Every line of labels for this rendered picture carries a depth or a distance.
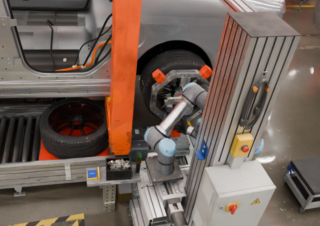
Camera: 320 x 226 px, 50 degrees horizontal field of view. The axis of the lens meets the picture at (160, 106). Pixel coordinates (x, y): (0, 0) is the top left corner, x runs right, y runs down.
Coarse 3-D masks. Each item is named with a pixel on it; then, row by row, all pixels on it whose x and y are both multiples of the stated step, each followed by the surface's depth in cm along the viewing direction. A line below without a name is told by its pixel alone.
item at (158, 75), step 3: (153, 72) 285; (156, 72) 282; (159, 72) 279; (153, 75) 282; (156, 75) 280; (159, 75) 280; (162, 75) 282; (153, 78) 280; (156, 78) 281; (159, 78) 281; (162, 78) 282; (165, 78) 284; (159, 81) 283; (162, 81) 284
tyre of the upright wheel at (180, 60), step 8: (160, 56) 300; (168, 56) 295; (176, 56) 293; (184, 56) 295; (192, 56) 299; (152, 64) 299; (160, 64) 291; (168, 64) 287; (176, 64) 286; (184, 64) 288; (192, 64) 290; (200, 64) 294; (144, 72) 304; (152, 72) 292; (168, 72) 290; (144, 80) 300; (152, 80) 292; (208, 80) 304; (144, 88) 297; (144, 96) 301; (152, 112) 315
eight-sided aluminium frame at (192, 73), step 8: (176, 72) 283; (184, 72) 285; (192, 72) 286; (168, 80) 285; (200, 80) 292; (152, 88) 289; (160, 88) 289; (152, 96) 292; (152, 104) 298; (160, 112) 308; (192, 112) 319; (200, 112) 315
